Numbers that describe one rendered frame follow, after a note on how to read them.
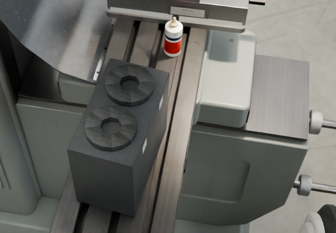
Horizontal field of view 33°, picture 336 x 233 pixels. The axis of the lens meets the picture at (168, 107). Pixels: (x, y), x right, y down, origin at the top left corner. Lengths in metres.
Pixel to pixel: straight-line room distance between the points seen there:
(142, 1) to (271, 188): 0.67
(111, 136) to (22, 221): 1.05
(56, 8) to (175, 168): 0.55
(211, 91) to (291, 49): 1.36
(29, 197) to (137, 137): 0.99
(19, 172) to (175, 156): 0.73
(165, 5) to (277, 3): 1.61
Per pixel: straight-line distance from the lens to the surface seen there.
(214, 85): 1.43
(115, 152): 0.95
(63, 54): 1.41
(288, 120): 1.52
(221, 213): 1.86
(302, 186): 1.65
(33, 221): 1.96
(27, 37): 1.37
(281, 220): 2.21
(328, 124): 1.66
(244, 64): 1.49
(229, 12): 1.39
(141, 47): 1.36
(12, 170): 1.77
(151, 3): 1.40
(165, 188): 1.13
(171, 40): 1.30
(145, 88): 1.02
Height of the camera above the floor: 1.93
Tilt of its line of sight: 53 degrees down
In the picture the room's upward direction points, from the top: 3 degrees clockwise
